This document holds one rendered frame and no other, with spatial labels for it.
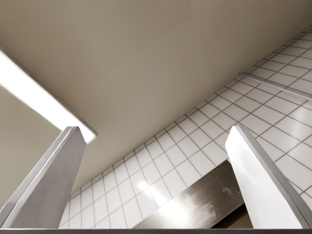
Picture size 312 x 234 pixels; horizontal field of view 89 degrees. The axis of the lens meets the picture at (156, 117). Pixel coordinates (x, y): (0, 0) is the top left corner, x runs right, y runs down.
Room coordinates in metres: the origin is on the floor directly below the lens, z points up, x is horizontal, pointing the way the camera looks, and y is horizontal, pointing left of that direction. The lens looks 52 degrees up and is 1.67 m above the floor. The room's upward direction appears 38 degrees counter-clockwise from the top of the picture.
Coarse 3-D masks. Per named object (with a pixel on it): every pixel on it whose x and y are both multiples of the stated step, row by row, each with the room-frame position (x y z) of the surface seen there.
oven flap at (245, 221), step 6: (240, 210) 0.92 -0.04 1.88; (246, 210) 0.91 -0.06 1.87; (234, 216) 0.91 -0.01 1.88; (240, 216) 0.91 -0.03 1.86; (246, 216) 0.91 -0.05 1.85; (222, 222) 0.91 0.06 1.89; (228, 222) 0.91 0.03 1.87; (234, 222) 0.91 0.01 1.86; (240, 222) 0.90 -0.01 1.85; (246, 222) 0.90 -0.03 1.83
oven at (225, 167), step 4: (220, 164) 0.89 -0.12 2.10; (224, 164) 0.89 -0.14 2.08; (228, 164) 0.89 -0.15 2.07; (220, 168) 0.89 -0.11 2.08; (224, 168) 0.89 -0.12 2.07; (228, 168) 0.89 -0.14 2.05; (232, 168) 0.89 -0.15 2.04; (208, 172) 0.89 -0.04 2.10; (224, 172) 0.89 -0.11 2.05; (228, 172) 0.89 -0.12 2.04; (232, 172) 0.89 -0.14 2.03; (228, 176) 0.89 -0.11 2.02; (232, 176) 0.89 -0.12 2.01; (232, 180) 0.89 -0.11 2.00; (236, 180) 0.89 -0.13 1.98; (236, 184) 0.89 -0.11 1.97; (240, 192) 0.89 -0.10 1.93; (164, 204) 0.87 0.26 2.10; (136, 224) 0.85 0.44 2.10
